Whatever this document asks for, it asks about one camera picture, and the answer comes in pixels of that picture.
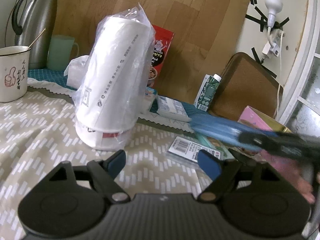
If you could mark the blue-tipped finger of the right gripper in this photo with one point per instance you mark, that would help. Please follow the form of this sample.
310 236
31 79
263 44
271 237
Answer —
287 145

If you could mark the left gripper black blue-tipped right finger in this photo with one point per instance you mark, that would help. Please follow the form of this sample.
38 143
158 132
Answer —
225 174

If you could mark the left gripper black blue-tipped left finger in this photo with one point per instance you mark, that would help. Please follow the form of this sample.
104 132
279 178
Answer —
101 175

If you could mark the clear pack with barcode label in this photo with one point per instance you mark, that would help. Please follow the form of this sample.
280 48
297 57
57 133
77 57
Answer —
188 150

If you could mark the pink tin box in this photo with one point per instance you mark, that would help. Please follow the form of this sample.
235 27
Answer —
256 119

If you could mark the beige patterned tablecloth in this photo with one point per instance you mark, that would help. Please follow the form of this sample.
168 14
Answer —
38 132

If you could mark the green-white drink carton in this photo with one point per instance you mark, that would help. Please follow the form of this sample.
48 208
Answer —
207 91

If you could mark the bagged stack of paper cups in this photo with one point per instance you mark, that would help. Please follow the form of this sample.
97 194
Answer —
109 99

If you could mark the small white tissue pack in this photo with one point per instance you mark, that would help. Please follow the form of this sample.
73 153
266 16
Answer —
170 108

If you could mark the small blue-white box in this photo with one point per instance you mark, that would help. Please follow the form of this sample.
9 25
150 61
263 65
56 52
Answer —
149 97

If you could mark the teal woven placemat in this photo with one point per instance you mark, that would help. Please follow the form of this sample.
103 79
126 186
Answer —
49 75

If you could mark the light green plastic cup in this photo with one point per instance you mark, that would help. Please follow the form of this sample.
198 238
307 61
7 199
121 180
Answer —
60 51

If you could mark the white enamel mug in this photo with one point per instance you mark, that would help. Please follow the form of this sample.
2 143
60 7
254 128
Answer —
14 62

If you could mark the red snack pouch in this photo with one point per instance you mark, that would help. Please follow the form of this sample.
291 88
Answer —
163 40

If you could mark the white night light bulb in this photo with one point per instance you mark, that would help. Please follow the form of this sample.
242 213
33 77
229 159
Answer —
274 7

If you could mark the white frosted window frame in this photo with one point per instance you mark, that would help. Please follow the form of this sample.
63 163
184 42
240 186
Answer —
299 109

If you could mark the white wall plug adapter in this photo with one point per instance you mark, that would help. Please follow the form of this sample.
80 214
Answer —
274 44

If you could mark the steel thermos with black handle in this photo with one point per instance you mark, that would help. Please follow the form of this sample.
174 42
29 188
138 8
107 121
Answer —
29 18

